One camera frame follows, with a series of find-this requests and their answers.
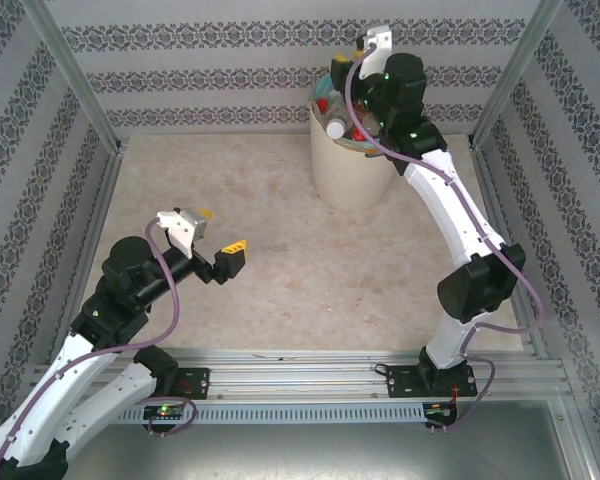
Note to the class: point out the grey metal front panel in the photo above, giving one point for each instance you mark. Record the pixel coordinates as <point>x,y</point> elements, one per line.
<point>305,450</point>

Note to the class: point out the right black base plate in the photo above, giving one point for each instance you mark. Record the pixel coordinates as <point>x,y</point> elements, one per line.
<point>405,382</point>

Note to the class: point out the left aluminium frame post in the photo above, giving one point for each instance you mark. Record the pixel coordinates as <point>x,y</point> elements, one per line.
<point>70,75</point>

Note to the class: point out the controller board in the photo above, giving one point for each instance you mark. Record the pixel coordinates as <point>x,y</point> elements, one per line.
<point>164,412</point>
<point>440,410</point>

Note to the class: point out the aluminium mounting rail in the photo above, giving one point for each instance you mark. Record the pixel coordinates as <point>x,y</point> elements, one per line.
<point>305,375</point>

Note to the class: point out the left controller board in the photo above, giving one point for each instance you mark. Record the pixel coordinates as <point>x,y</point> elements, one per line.
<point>164,412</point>

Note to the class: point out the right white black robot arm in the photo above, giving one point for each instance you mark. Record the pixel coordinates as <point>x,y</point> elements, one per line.
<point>445,210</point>

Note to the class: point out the left aluminium side rail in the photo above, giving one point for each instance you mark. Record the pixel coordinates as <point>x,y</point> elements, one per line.
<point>101,220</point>

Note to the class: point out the cream ribbed plastic bin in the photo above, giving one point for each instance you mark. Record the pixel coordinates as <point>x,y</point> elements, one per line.
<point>350,180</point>

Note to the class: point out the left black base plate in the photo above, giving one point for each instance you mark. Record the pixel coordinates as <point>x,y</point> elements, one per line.
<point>197,382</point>

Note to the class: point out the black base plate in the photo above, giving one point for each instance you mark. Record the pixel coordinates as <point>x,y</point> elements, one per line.
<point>197,382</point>
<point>405,382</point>

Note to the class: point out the right controller board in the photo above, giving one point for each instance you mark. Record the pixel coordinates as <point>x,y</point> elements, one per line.
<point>440,410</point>

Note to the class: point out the aluminium frame post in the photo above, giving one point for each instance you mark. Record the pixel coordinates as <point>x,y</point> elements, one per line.
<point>517,75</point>
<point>70,75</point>

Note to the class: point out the right aluminium frame post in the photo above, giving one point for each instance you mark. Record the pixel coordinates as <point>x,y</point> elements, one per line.
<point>517,75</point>

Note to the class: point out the right aluminium side rail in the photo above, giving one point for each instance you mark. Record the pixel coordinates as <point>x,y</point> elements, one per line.
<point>482,175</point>

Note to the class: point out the aluminium side rail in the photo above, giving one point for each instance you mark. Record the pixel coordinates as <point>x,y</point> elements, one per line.
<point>482,175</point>
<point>101,220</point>

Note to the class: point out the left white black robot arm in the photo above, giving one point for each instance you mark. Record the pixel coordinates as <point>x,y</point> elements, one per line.
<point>105,405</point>

